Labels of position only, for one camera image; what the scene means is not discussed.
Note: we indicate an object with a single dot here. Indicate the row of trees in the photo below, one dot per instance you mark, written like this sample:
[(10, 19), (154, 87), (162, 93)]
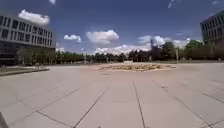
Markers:
[(160, 53)]

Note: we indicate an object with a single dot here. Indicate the grey building with window rows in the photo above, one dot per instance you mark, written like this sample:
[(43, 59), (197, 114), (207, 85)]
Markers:
[(20, 33)]

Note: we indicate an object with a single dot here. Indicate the dark glass-fronted building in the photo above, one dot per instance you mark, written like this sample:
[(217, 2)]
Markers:
[(215, 28)]

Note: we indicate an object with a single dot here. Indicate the round planted bed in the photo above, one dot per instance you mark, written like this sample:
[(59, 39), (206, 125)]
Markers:
[(136, 67)]

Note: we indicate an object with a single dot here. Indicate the grey paved plaza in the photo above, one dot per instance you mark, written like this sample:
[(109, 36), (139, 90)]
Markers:
[(116, 100)]

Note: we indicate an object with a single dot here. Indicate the low raised planter wall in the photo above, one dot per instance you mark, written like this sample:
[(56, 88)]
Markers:
[(20, 71)]

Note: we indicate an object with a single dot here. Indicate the pole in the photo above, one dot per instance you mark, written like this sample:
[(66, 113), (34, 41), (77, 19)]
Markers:
[(84, 58), (177, 56)]

